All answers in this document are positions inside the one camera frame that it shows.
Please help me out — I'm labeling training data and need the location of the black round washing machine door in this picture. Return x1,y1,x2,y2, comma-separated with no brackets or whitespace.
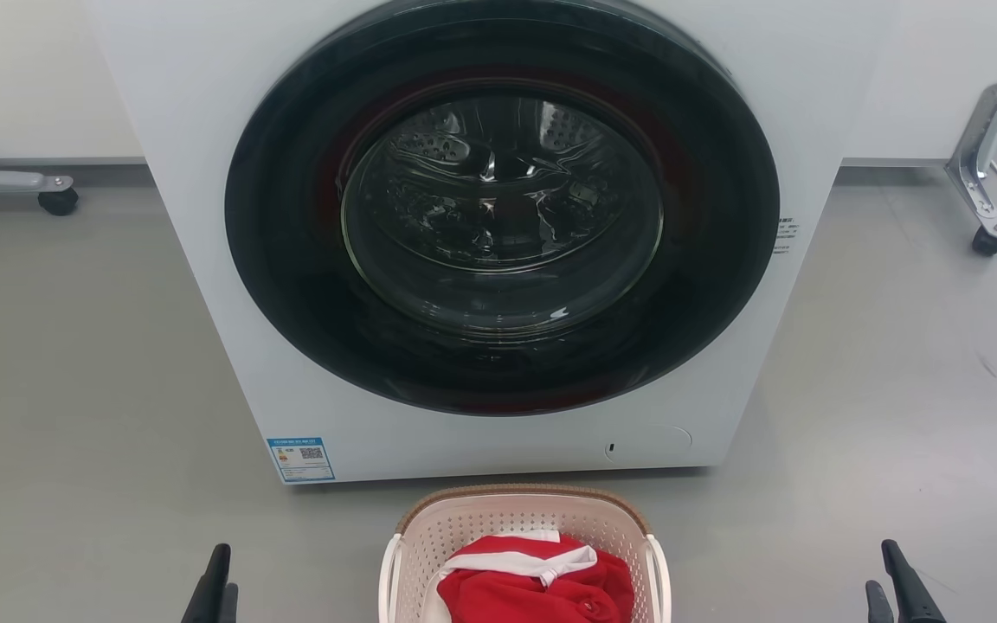
224,0,782,418

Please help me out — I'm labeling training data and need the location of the blue energy label sticker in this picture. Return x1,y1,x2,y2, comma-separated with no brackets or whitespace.
267,437,336,484

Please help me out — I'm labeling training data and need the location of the red garment with white trim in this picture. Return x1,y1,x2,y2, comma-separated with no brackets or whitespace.
425,530,636,623

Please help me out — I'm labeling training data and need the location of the beige perforated laundry basket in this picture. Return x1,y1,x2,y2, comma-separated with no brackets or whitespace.
378,484,672,623

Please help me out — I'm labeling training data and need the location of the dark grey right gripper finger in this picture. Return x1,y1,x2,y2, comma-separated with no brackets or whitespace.
881,540,948,623
865,580,896,623

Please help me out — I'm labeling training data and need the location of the white washing machine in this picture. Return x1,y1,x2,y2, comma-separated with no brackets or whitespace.
87,0,902,485

